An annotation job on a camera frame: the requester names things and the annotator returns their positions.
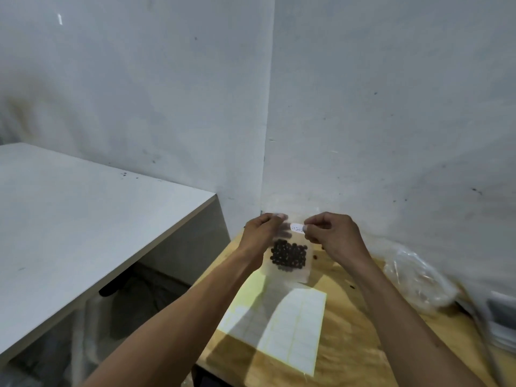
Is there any person's left hand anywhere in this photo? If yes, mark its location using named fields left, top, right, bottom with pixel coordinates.
left=238, top=213, right=292, bottom=272

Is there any person's right hand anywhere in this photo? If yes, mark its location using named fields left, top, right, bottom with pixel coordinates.
left=303, top=212, right=371, bottom=274

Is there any clear plastic zip bag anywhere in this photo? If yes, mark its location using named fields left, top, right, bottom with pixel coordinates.
left=260, top=205, right=323, bottom=285

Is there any person's right forearm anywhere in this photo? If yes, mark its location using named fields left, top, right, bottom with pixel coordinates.
left=334, top=257, right=486, bottom=387

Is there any person's left forearm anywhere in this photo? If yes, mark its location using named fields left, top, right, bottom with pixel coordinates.
left=81, top=246, right=265, bottom=387

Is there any pile of dark round beads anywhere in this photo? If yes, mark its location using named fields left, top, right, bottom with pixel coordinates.
left=270, top=239, right=309, bottom=274

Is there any sheet of white labels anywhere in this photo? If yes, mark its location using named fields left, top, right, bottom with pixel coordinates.
left=217, top=272, right=327, bottom=377

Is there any heap of clear plastic bags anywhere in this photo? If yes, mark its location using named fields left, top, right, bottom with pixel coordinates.
left=378, top=242, right=461, bottom=316

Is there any white desk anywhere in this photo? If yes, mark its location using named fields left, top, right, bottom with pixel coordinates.
left=0, top=143, right=231, bottom=369

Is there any grey cable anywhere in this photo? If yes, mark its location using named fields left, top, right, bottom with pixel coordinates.
left=456, top=286, right=509, bottom=387

